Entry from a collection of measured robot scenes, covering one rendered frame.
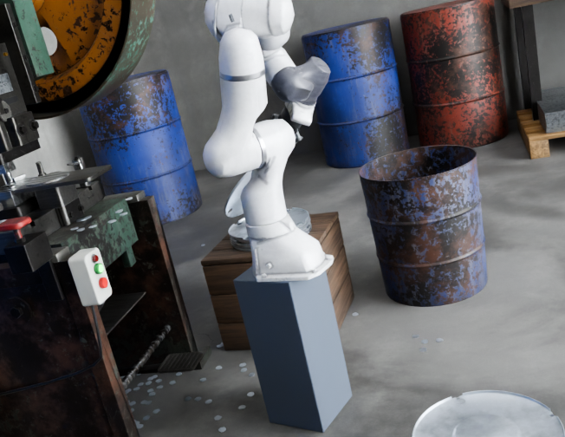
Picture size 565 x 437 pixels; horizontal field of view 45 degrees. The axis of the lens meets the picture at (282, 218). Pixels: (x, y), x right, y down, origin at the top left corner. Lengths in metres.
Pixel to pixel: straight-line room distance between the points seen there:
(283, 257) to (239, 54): 0.52
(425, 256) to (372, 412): 0.65
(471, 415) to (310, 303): 0.53
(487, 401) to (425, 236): 0.92
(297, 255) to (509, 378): 0.72
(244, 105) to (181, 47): 3.74
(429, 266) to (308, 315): 0.71
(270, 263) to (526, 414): 0.70
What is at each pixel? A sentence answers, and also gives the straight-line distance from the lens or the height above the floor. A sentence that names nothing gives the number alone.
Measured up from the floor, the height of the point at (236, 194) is 0.55.
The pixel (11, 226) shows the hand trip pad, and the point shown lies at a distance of 1.71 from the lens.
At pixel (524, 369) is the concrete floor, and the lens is 2.08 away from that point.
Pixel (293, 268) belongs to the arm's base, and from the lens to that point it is 1.73.
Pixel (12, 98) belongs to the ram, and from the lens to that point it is 2.08.
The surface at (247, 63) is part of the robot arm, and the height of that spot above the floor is 1.00.
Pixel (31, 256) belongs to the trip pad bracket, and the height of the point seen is 0.67.
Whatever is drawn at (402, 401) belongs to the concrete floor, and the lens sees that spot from 1.99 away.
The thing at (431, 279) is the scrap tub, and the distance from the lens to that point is 2.42.
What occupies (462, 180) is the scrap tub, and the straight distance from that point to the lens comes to 2.35.
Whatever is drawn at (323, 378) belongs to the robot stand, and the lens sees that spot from 1.89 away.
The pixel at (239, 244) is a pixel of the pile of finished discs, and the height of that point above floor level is 0.37.
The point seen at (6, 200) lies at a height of 0.75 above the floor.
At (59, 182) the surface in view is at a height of 0.78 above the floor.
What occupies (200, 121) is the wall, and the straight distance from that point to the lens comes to 5.40.
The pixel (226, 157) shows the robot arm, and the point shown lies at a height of 0.79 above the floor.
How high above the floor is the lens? 1.11
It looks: 17 degrees down
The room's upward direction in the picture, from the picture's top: 13 degrees counter-clockwise
